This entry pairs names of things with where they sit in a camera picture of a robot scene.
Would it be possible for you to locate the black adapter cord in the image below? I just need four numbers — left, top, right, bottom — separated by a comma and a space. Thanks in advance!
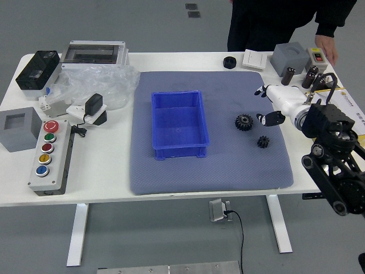
70, 114, 89, 138

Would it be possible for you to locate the white table leg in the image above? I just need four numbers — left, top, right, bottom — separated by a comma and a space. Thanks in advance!
266, 195, 294, 254
66, 203, 90, 268

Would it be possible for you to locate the white socket plate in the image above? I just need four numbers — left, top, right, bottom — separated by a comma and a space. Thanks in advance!
66, 103, 108, 126

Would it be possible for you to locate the grey switch box red button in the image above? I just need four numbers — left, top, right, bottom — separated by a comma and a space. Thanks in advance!
305, 47, 329, 74

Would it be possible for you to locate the big black gear nut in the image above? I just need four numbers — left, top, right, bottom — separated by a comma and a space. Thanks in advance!
234, 114, 254, 132

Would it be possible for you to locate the grey five-button control box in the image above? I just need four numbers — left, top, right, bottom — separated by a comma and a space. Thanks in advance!
27, 119, 75, 197

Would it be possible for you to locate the yellow and white cardboard box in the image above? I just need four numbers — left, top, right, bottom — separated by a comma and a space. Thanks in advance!
304, 85, 365, 143

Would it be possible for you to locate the black-lidded grey enclosure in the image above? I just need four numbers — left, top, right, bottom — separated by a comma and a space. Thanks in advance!
15, 50, 63, 99

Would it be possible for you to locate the black power adapter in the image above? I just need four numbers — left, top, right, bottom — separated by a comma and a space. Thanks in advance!
84, 93, 104, 117

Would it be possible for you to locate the grey-blue foam mat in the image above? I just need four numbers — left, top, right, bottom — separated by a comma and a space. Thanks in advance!
129, 71, 295, 196

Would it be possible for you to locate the person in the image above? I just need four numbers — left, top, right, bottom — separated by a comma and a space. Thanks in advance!
227, 0, 358, 53

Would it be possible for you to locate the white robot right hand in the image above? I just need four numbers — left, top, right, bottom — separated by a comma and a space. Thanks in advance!
254, 84, 311, 127

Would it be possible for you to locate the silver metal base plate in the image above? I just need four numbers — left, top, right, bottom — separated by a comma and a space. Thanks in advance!
96, 260, 241, 274

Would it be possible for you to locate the blue plastic box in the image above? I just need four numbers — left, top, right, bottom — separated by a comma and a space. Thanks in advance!
151, 90, 211, 161

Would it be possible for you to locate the grey distribution box clear window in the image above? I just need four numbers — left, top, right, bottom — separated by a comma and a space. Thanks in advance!
59, 40, 129, 71

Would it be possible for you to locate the black round knob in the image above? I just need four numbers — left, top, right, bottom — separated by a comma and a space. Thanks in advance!
222, 56, 238, 69

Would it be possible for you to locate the grey cube with round hole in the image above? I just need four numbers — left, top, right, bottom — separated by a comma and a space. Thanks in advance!
270, 42, 310, 77

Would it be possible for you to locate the clear plastic bag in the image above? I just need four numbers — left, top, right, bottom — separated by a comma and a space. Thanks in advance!
45, 64, 141, 111

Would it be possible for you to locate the grey cube with square hole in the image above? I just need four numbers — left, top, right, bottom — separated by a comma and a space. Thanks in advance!
0, 107, 43, 153

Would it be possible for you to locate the white wall switch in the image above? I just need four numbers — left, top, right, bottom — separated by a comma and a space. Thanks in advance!
242, 49, 268, 71

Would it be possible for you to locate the silver floor socket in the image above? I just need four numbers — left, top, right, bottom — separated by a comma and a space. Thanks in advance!
209, 198, 233, 223

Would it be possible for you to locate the person's left hand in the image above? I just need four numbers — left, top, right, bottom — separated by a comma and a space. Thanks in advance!
314, 34, 339, 66

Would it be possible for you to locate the black floor cable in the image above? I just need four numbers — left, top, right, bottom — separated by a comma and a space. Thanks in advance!
225, 210, 245, 274

